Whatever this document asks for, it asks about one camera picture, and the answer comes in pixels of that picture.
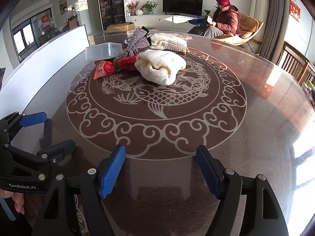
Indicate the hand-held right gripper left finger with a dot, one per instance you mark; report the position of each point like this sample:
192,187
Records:
112,172

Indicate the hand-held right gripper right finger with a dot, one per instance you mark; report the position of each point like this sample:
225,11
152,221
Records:
209,172

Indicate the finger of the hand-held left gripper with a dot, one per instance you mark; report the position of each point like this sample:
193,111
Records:
61,150
33,120

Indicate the white cardboard box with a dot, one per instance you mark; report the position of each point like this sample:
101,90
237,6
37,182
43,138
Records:
49,61

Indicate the red packet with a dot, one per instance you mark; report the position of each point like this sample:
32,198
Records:
104,70

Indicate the clear plastic box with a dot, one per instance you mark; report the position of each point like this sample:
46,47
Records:
101,51

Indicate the cream knitted hat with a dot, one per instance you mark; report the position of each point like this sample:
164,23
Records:
160,68

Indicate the rhinestone bow hair clip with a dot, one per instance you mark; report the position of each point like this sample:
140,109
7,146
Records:
137,40

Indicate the cream waffle knit cloth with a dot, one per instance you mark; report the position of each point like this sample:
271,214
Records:
169,43

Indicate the person's left hand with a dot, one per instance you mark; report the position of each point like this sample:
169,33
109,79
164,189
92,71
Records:
19,202

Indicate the red door poster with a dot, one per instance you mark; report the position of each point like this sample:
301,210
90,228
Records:
46,22

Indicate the wooden dining chair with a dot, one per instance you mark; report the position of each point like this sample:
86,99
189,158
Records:
73,22

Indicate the brown cardboard box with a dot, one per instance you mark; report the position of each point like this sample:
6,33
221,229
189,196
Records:
120,27

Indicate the colourful packet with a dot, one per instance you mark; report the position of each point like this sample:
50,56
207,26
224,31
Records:
309,91

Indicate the wooden slatted chair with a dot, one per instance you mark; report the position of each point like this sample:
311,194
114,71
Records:
292,61

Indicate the dark glass display cabinet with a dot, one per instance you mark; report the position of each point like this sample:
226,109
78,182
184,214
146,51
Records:
110,5

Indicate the tan lounge chair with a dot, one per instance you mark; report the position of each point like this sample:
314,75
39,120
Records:
251,28

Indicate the vase of red flowers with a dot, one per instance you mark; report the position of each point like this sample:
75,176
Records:
133,7

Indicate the white round vase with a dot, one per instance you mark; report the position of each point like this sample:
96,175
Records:
139,12

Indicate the blue bag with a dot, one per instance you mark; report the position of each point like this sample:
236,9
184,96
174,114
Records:
196,21

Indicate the small potted plant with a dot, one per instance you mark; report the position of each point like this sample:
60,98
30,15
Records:
207,12

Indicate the white television cabinet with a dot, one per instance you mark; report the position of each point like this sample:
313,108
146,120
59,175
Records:
160,19

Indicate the green potted plant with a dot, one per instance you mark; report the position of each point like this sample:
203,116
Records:
149,7

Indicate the grey curtain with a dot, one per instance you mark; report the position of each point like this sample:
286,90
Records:
275,17

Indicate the black television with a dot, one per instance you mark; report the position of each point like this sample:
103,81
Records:
182,4

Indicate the covered standing air conditioner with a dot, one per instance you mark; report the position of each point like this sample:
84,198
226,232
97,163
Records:
259,5

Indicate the wall painting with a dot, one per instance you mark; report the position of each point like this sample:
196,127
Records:
63,5

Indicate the red wall hanging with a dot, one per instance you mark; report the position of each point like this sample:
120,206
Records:
294,11

